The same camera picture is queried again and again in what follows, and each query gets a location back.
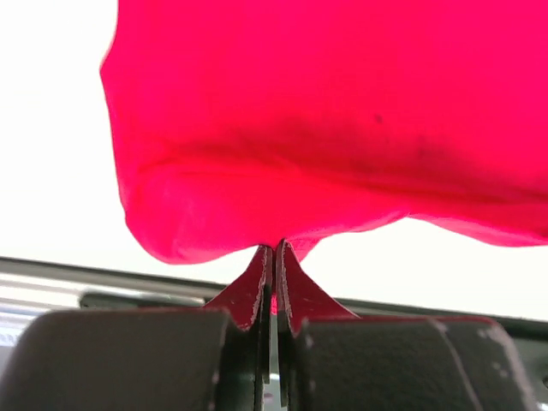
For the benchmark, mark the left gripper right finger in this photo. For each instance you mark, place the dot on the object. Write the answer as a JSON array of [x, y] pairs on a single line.
[[300, 302]]

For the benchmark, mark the pink red t shirt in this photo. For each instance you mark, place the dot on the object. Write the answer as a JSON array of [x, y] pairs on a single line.
[[240, 123]]

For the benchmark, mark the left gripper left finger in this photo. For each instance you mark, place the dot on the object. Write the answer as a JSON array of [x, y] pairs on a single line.
[[245, 356]]

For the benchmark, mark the aluminium frame rail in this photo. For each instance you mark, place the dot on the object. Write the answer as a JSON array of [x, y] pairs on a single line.
[[173, 286]]

